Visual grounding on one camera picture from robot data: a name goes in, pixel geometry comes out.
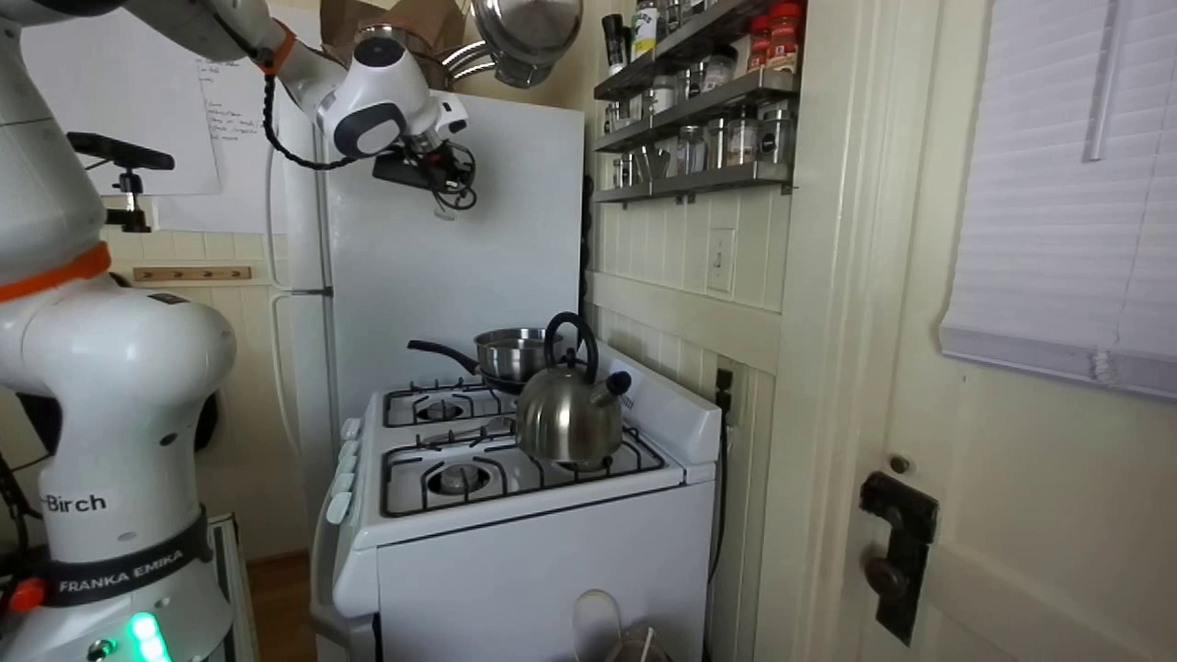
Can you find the top metal spice shelf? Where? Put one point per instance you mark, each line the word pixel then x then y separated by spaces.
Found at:
pixel 687 45

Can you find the white gas stove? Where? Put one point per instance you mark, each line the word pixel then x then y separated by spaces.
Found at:
pixel 444 544

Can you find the black door latch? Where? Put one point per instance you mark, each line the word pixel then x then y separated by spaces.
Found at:
pixel 896 577

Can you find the black camera on stand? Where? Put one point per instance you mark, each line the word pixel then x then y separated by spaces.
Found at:
pixel 129 160

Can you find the middle metal spice shelf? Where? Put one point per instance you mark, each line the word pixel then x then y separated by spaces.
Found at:
pixel 646 125

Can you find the red McCormick cinnamon jar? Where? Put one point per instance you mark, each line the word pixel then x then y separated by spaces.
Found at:
pixel 776 37

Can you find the white window blind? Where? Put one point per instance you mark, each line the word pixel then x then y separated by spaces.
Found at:
pixel 1068 244

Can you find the white refrigerator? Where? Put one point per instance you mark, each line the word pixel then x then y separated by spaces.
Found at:
pixel 387 297

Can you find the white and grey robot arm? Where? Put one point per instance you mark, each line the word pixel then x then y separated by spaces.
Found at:
pixel 129 572

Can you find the wall power outlet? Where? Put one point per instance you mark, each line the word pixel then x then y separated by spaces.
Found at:
pixel 721 391

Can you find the hanging steel pot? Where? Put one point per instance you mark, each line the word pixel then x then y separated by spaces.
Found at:
pixel 478 58

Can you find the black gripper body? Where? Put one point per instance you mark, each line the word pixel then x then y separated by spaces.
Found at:
pixel 444 171

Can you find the metal spice shelf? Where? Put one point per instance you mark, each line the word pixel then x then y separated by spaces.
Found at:
pixel 646 125
pixel 687 45
pixel 691 184

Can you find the white paper on wall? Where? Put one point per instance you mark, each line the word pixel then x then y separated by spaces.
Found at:
pixel 119 79

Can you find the bottom metal spice shelf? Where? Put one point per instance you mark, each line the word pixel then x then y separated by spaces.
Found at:
pixel 691 184

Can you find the white light switch plate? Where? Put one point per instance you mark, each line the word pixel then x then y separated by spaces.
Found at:
pixel 720 258

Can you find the hanging steel bowl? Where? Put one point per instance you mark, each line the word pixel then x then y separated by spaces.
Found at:
pixel 534 31

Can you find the steel kettle with black handle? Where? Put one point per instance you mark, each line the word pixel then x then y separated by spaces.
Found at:
pixel 568 410

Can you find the steel saucepan on stove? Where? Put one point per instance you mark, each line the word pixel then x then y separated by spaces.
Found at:
pixel 503 360

